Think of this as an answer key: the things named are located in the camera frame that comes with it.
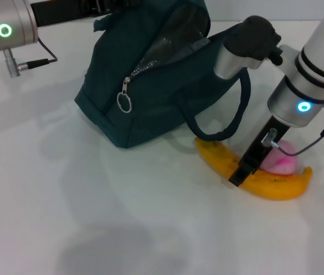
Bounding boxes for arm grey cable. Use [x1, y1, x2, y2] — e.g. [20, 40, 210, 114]
[18, 38, 58, 71]
[261, 114, 324, 158]

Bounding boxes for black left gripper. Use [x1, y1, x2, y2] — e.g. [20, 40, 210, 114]
[30, 0, 117, 28]

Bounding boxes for dark teal fabric bag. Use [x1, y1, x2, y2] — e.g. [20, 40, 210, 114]
[74, 0, 251, 149]

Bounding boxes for yellow banana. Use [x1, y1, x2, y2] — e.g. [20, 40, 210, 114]
[195, 137, 313, 201]

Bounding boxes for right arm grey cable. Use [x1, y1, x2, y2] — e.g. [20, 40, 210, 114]
[261, 114, 324, 158]

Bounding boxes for left arm grey cable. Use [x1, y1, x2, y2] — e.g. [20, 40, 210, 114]
[18, 38, 58, 71]

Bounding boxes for pink peach toy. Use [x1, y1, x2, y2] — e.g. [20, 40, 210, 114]
[260, 140, 299, 175]

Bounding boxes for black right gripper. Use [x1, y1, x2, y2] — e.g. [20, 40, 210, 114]
[228, 116, 289, 187]

